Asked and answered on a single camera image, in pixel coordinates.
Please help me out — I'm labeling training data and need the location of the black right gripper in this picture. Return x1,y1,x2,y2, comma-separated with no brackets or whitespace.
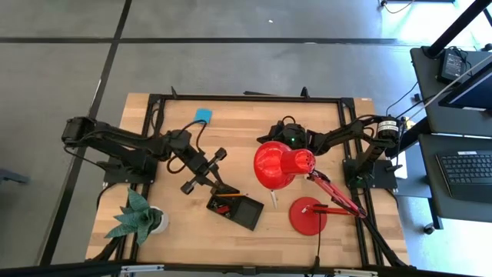
256,122,308,149

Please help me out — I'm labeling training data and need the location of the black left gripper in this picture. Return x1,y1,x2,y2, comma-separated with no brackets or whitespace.
180,148,239,195

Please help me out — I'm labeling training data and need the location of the black mesh desk organizer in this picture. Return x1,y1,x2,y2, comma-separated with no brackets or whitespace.
206,191,265,232

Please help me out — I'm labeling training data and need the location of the blue sticky note pad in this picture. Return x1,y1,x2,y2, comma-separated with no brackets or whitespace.
194,108,213,125

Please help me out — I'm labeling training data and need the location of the red desk lamp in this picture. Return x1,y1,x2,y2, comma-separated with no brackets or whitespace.
253,140,368,236

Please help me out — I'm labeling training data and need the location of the green artificial plant white pot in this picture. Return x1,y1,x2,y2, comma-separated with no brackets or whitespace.
104,187,170,247

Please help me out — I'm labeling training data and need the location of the dark grey keyboard desk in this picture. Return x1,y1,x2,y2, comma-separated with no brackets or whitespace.
417,132,492,225

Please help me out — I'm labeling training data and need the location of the black rig crossbar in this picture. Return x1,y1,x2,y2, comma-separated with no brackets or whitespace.
0,260,492,277

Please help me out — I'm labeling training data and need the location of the black power adapter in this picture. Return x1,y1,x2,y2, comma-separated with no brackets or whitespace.
437,48,468,84

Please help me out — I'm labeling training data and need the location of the black keyboard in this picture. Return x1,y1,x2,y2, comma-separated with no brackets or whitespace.
436,150,492,204

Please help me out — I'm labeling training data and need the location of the black monitor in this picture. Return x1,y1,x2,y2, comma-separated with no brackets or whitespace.
437,63,492,111

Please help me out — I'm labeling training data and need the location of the black table frame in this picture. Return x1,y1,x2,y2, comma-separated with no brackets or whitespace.
115,92,414,270

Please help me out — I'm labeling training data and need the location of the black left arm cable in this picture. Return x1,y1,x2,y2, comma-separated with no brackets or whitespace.
165,118,211,175

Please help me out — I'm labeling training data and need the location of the white taut cable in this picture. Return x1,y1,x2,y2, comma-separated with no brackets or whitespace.
405,56,492,121

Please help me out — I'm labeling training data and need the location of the tall black post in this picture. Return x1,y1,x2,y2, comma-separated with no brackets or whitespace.
425,0,492,59

